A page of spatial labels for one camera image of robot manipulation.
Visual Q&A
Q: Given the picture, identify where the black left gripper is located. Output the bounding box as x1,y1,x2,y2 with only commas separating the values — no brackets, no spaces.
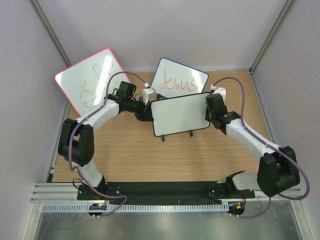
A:
126,96,154,122

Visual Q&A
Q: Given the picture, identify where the black framed whiteboard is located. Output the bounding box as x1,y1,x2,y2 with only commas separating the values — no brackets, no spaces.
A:
150,92,210,138

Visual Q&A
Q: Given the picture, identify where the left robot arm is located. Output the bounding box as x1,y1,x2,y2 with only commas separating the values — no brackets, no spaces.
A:
57,81,157,200

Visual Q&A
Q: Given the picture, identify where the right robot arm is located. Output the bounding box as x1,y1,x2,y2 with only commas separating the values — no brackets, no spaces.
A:
205,93,301,198

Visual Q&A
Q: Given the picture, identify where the blue framed whiteboard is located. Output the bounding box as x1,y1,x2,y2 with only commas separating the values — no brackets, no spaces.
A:
150,57,209,98

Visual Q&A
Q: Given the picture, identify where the pink framed whiteboard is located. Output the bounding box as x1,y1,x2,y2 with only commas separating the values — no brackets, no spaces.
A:
54,48,130,117

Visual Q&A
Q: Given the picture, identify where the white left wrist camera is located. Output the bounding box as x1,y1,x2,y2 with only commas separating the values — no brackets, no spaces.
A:
141,87,157,105

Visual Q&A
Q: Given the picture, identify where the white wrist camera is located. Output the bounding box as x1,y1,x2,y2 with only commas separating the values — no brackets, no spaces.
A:
141,87,157,105
209,84,227,101

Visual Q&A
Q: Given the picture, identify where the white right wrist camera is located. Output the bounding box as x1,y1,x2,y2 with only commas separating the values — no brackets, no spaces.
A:
209,84,227,101

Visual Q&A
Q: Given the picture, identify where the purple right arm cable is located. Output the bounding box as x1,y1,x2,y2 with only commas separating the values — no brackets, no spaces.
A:
211,76,312,219

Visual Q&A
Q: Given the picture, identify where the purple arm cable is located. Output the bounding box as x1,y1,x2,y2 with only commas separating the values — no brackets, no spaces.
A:
69,71,151,216
211,76,312,219

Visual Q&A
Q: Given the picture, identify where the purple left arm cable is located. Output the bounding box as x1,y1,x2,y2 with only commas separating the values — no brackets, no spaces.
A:
69,71,151,216

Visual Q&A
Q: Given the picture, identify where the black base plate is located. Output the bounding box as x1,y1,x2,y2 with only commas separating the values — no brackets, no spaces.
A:
76,181,256,201

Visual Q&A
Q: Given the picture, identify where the slotted cable duct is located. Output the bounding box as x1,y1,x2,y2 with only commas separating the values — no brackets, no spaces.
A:
42,202,229,214

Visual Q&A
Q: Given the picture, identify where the aluminium frame rail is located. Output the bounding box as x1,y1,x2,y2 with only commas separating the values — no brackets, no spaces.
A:
30,183,78,203

